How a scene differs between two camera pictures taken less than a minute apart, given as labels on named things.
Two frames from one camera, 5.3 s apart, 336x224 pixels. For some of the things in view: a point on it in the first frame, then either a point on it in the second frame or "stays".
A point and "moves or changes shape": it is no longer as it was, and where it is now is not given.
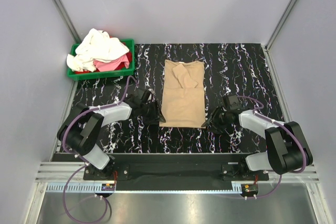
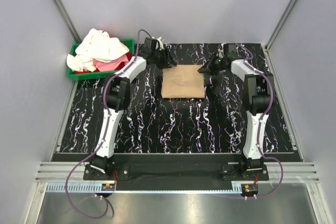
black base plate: x=175 y=170 stays
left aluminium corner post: x=60 y=7 stays
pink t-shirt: x=108 y=66 stays
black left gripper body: x=150 y=113 to x=160 y=58
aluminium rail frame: x=46 y=171 stays
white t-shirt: x=97 y=45 stays
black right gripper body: x=219 y=119 to x=215 y=64
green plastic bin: x=129 y=43 stays
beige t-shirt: x=183 y=103 moves or changes shape
